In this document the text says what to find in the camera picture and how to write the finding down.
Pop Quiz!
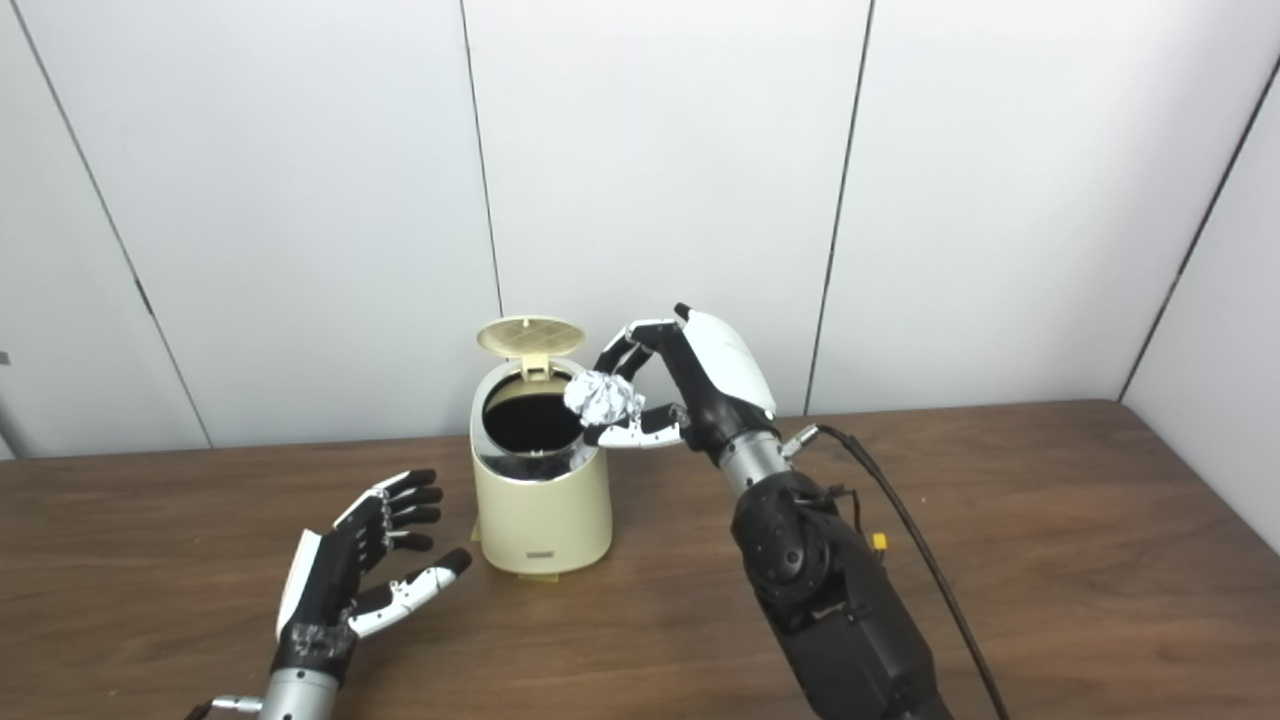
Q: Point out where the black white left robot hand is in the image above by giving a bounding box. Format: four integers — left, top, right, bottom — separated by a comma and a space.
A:
272, 468, 473, 682

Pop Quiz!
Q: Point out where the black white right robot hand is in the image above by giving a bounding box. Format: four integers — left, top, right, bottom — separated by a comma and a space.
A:
583, 303, 779, 466

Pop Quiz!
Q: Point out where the white paper ball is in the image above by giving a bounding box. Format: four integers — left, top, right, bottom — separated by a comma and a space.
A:
563, 370, 647, 429

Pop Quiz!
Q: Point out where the cream round bin lid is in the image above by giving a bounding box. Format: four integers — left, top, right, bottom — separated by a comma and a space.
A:
476, 316, 587, 382

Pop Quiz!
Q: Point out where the cream-colored trash bin body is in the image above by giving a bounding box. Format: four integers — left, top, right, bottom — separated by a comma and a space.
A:
469, 358, 613, 576

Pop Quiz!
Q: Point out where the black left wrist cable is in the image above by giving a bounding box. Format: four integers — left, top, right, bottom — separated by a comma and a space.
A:
185, 695, 264, 720

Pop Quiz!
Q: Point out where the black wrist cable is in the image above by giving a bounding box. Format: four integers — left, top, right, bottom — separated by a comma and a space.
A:
785, 424, 1011, 720
185, 695, 264, 720

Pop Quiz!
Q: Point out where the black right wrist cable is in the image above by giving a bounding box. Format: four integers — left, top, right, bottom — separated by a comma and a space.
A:
785, 424, 1011, 720

